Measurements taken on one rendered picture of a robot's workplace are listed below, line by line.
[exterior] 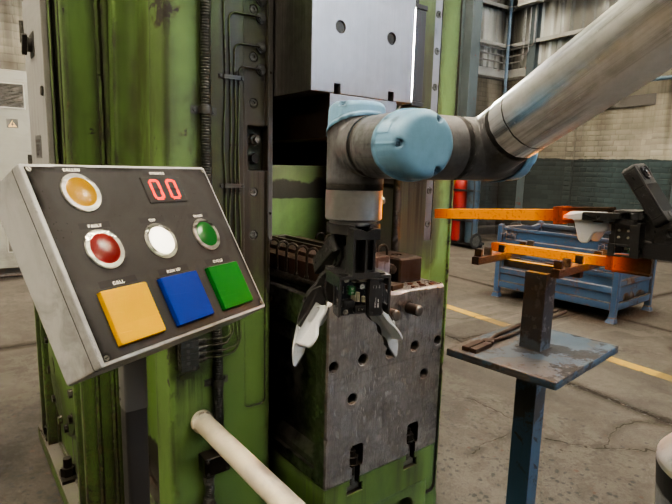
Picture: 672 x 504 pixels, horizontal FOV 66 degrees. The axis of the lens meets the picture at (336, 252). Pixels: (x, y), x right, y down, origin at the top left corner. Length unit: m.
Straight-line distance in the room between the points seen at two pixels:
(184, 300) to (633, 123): 8.95
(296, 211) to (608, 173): 8.18
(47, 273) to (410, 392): 0.94
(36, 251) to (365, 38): 0.82
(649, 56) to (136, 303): 0.63
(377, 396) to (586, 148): 8.73
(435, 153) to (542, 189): 9.65
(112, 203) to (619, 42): 0.65
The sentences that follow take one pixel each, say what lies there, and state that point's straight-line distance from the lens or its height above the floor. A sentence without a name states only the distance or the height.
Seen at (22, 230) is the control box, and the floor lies 1.12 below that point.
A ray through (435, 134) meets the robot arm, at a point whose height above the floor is 1.24.
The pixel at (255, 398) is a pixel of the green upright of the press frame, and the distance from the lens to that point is 1.35.
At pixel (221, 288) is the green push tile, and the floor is 1.01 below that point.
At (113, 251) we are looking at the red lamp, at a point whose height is 1.09.
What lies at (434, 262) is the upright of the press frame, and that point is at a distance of 1.66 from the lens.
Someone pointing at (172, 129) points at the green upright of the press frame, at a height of 1.27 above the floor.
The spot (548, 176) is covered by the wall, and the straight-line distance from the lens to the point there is 10.13.
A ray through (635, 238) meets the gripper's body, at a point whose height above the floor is 1.10.
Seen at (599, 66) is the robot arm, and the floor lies 1.30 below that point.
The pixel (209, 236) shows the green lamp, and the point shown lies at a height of 1.09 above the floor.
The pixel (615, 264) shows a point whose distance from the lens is 1.42.
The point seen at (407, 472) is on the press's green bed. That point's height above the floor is 0.41.
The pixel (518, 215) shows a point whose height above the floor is 1.12.
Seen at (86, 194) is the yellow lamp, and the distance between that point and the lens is 0.79.
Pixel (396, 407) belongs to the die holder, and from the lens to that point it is 1.37.
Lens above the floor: 1.20
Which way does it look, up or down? 9 degrees down
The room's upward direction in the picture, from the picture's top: 1 degrees clockwise
